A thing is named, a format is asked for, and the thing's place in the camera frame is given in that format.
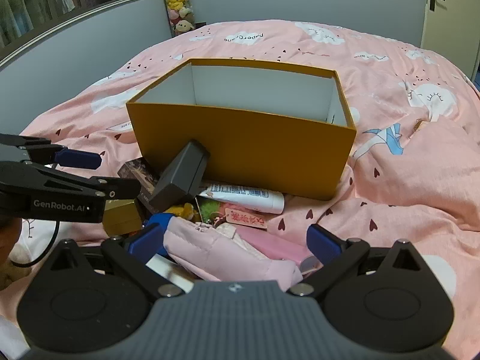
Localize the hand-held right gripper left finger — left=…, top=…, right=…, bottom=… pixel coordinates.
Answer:
left=47, top=222, right=196, bottom=304

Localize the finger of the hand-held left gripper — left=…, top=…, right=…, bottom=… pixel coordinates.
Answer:
left=0, top=160, right=142, bottom=200
left=0, top=133, right=103, bottom=170

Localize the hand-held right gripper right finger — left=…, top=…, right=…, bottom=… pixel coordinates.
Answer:
left=287, top=224, right=428, bottom=301

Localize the dark printed card box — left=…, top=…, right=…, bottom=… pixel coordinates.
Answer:
left=117, top=157, right=164, bottom=212

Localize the gold box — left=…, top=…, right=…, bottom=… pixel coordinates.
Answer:
left=102, top=199, right=145, bottom=238

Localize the pink square card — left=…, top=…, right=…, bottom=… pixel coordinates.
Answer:
left=240, top=227, right=312, bottom=267

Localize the dark grey box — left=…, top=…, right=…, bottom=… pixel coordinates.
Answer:
left=153, top=139, right=211, bottom=212

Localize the pink fabric pouch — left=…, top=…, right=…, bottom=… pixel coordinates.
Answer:
left=163, top=217, right=304, bottom=282

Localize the white tube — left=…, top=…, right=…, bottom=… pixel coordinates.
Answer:
left=197, top=182, right=286, bottom=214

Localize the orange cardboard box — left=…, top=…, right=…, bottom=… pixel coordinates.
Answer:
left=125, top=58, right=358, bottom=201

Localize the small white box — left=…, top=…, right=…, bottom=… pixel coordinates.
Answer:
left=145, top=254, right=195, bottom=294

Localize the yellow plush toy blue hat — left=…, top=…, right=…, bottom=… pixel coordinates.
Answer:
left=144, top=202, right=196, bottom=233

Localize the green packet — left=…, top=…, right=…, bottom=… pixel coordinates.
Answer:
left=197, top=197, right=226, bottom=222

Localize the pink printed blanket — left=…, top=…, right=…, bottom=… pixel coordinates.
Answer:
left=0, top=19, right=480, bottom=360

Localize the hanging column of plush toys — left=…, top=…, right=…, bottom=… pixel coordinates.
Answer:
left=161, top=0, right=196, bottom=37

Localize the cream door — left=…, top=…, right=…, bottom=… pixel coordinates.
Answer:
left=420, top=0, right=480, bottom=83

